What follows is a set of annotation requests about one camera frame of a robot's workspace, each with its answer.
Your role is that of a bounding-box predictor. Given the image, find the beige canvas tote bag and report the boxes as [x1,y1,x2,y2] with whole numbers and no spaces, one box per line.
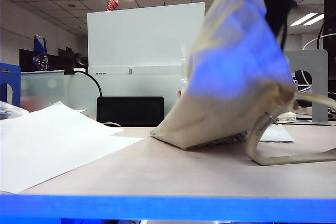
[149,0,336,167]

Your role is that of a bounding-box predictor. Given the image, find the clear plastic bag with papers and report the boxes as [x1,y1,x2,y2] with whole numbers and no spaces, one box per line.
[0,101,30,120]

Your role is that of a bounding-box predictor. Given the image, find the black upright panel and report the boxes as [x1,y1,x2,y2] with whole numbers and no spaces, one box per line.
[324,0,336,109]

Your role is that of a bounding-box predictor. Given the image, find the grey metal bookend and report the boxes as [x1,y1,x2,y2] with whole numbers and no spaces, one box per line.
[285,49,330,126]

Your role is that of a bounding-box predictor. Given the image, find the small cream white box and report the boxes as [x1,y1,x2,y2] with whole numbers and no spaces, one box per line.
[277,112,297,124]

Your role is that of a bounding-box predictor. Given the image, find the white monitor back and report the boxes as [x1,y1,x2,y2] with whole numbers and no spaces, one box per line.
[87,2,206,76]

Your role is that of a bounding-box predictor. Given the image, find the white paper sheet under cube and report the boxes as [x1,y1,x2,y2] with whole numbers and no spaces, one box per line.
[258,123,294,143]

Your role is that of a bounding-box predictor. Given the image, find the red hanging ornament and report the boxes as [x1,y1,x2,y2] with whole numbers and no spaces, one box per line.
[106,0,119,12]

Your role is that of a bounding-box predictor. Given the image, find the frosted glass desk partition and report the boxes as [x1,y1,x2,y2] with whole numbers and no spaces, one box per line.
[20,70,190,120]

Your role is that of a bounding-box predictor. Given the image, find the black rectangular box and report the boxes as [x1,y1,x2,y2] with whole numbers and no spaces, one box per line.
[96,96,165,127]

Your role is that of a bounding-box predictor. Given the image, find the blue crystal trophy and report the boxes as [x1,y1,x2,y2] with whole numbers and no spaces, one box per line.
[31,35,49,72]

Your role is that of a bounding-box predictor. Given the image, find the large white paper sheet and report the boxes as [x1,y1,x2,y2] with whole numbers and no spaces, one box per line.
[0,101,145,195]

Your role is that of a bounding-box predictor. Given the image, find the blue plastic stand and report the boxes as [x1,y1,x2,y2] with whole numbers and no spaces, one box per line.
[0,62,21,107]

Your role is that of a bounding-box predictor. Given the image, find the black hanging cable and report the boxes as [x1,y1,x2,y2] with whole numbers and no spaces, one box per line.
[316,22,328,49]

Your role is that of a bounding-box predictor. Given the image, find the white arched cable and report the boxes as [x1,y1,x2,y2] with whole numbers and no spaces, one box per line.
[301,34,326,51]

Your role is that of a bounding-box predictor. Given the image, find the black gooseneck cable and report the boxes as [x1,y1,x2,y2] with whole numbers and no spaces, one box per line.
[64,68,103,98]

